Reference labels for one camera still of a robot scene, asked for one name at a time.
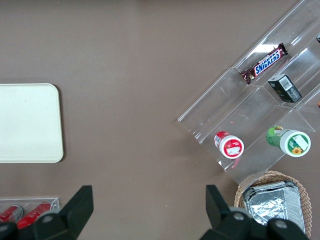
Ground aluminium foil food container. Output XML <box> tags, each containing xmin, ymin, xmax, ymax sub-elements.
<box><xmin>241</xmin><ymin>181</ymin><xmax>307</xmax><ymax>237</ymax></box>

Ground cream rectangular plastic tray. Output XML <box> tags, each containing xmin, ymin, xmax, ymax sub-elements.
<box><xmin>0</xmin><ymin>83</ymin><xmax>64</xmax><ymax>164</ymax></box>

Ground brown table cover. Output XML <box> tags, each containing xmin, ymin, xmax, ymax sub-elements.
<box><xmin>0</xmin><ymin>0</ymin><xmax>320</xmax><ymax>240</ymax></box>

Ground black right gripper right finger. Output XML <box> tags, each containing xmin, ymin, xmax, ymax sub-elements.
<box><xmin>201</xmin><ymin>184</ymin><xmax>311</xmax><ymax>240</ymax></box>

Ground Snickers chocolate bar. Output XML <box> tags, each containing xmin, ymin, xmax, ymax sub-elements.
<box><xmin>239</xmin><ymin>42</ymin><xmax>289</xmax><ymax>87</ymax></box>

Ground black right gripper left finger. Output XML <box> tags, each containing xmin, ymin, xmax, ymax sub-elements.
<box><xmin>0</xmin><ymin>184</ymin><xmax>95</xmax><ymax>240</ymax></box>

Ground small black carton box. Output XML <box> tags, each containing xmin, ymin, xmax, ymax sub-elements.
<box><xmin>267</xmin><ymin>73</ymin><xmax>303</xmax><ymax>103</ymax></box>

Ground clear acrylic bottle rack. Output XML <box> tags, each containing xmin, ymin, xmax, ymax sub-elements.
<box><xmin>0</xmin><ymin>197</ymin><xmax>60</xmax><ymax>218</ymax></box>

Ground red lidded snack cup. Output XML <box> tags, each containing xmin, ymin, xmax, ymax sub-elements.
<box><xmin>213</xmin><ymin>130</ymin><xmax>245</xmax><ymax>159</ymax></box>

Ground wicker basket holding foil container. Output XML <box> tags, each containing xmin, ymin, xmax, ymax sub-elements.
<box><xmin>233</xmin><ymin>170</ymin><xmax>312</xmax><ymax>238</ymax></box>

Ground green lidded snack cup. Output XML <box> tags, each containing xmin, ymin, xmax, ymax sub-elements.
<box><xmin>265</xmin><ymin>125</ymin><xmax>312</xmax><ymax>158</ymax></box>

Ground clear acrylic stepped display shelf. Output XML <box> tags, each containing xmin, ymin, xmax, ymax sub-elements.
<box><xmin>176</xmin><ymin>0</ymin><xmax>320</xmax><ymax>186</ymax></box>

